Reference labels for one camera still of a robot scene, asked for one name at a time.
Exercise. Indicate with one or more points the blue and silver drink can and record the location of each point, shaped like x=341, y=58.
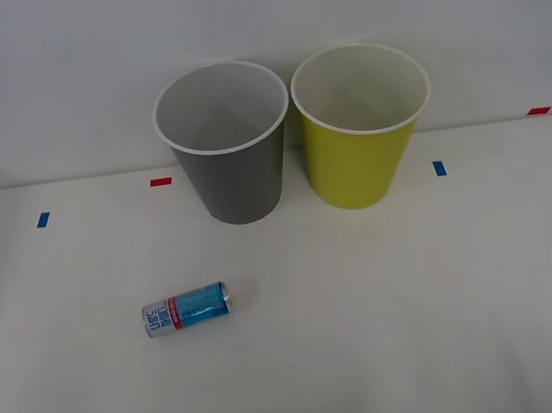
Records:
x=188, y=309

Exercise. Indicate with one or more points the yellow-green plastic waste bin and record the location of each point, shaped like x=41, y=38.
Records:
x=357, y=166

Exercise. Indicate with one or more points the grey plastic waste bin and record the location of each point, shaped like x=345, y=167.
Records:
x=240, y=180

